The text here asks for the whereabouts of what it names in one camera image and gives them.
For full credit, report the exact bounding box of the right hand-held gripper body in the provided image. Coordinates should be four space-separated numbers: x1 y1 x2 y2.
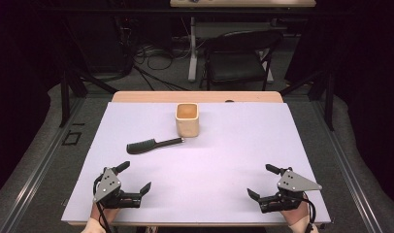
257 166 323 214

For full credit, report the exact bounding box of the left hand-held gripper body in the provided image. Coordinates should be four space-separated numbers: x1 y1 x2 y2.
92 166 144 210

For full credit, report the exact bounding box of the black comb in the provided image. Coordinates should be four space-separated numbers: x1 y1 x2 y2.
125 137 185 155

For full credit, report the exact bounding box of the beige square cup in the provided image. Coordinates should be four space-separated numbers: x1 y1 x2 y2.
175 102 200 138

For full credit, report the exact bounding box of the person's left hand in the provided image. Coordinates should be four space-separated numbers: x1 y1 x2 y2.
89 202 120 226

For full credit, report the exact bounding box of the person's right hand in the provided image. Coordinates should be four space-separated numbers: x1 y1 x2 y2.
279 200 311 225

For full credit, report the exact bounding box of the white table mat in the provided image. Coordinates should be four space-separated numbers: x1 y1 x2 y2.
60 101 332 225

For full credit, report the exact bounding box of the black metal stand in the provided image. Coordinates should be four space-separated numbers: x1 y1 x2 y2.
58 69 119 129
279 68 336 132

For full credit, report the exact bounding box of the wooden table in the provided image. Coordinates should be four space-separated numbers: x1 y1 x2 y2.
67 90 333 227

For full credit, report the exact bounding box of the black chair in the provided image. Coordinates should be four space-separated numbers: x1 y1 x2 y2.
199 29 284 92

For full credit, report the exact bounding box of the light desk with white legs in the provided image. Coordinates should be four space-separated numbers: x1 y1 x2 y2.
169 0 317 83

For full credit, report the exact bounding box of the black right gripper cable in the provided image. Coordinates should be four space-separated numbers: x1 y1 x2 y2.
302 191 317 233

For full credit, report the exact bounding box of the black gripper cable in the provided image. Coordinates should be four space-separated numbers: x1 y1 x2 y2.
302 191 317 233
92 174 114 233

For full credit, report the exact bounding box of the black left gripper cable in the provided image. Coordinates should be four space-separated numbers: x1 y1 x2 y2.
92 174 114 233

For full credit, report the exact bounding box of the metal floor rail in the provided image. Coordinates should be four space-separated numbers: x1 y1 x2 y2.
0 96 86 233
313 100 384 233

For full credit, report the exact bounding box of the black floor cable bundle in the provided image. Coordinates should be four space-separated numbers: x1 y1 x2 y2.
132 43 190 92

